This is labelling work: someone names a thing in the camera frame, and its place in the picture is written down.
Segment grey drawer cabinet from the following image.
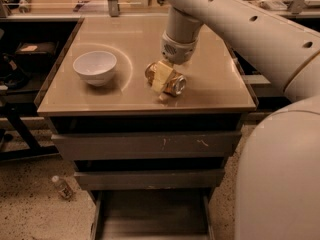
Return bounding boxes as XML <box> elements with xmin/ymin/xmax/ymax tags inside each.
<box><xmin>34</xmin><ymin>14</ymin><xmax>260</xmax><ymax>240</ymax></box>

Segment clear plastic bottle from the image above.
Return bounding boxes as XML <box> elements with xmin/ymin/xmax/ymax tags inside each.
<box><xmin>51</xmin><ymin>175</ymin><xmax>73</xmax><ymax>199</ymax></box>

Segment grey middle drawer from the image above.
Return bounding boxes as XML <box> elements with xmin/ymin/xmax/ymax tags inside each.
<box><xmin>74</xmin><ymin>169</ymin><xmax>224</xmax><ymax>190</ymax></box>

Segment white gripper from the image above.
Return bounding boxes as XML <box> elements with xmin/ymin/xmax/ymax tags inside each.
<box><xmin>151</xmin><ymin>32</ymin><xmax>197</xmax><ymax>102</ymax></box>

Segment black metal frame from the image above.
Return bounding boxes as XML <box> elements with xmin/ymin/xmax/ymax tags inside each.
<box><xmin>0</xmin><ymin>83</ymin><xmax>60</xmax><ymax>162</ymax></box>

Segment grey open bottom drawer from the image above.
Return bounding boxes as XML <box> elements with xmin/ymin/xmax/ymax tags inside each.
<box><xmin>90</xmin><ymin>189</ymin><xmax>215</xmax><ymax>240</ymax></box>

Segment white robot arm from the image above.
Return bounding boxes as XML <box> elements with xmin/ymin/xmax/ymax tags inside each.
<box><xmin>161</xmin><ymin>0</ymin><xmax>320</xmax><ymax>240</ymax></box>

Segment black case with label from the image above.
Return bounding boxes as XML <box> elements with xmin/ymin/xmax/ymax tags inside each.
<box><xmin>15</xmin><ymin>42</ymin><xmax>58</xmax><ymax>72</ymax></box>

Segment white ceramic bowl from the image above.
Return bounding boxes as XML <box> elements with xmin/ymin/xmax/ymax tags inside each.
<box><xmin>73</xmin><ymin>51</ymin><xmax>117</xmax><ymax>87</ymax></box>

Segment grey top drawer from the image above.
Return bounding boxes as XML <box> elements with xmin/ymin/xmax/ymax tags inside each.
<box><xmin>52</xmin><ymin>131</ymin><xmax>241</xmax><ymax>161</ymax></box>

